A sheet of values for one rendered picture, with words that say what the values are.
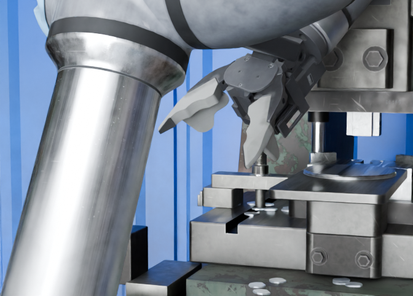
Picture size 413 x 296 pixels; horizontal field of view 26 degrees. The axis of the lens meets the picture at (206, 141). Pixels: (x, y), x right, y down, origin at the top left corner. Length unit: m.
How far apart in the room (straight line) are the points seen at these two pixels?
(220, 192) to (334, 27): 0.39
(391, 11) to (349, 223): 0.29
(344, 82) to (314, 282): 0.27
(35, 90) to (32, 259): 2.16
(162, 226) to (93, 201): 2.02
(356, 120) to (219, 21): 0.68
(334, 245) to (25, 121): 1.78
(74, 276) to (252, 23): 0.23
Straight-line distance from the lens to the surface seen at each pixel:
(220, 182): 1.39
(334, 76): 1.24
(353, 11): 1.12
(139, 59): 0.68
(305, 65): 1.11
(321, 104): 1.28
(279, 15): 0.68
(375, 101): 1.27
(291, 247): 1.24
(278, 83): 1.03
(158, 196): 2.67
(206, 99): 1.06
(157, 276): 1.23
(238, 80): 1.05
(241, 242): 1.26
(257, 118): 1.00
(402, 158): 1.36
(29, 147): 2.84
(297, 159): 1.55
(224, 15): 0.66
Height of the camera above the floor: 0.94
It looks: 6 degrees down
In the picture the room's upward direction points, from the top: straight up
